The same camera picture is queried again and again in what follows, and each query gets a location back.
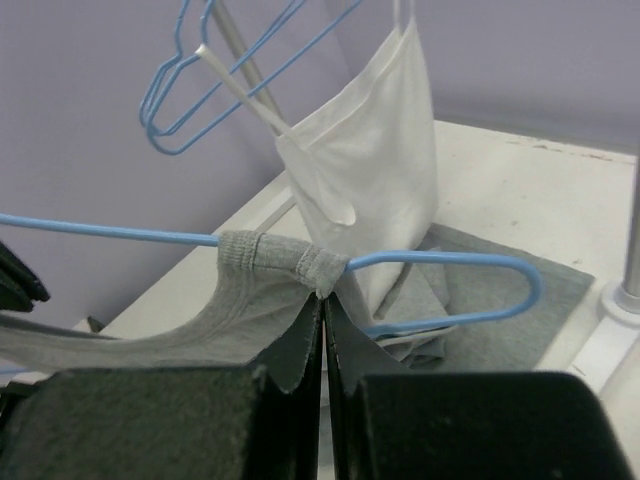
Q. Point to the grey tank top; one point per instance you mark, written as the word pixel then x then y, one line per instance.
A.
pixel 263 282

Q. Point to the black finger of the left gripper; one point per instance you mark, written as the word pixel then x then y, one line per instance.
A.
pixel 21 288

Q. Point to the blue hanger with white top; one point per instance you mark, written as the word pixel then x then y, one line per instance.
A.
pixel 242 77

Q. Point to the white tank top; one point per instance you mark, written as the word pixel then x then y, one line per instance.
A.
pixel 362 167

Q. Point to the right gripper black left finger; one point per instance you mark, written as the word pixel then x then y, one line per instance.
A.
pixel 258 421

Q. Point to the grey cloth mat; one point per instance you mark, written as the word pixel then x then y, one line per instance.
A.
pixel 500 320

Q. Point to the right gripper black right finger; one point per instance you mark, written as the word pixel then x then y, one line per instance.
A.
pixel 390 422

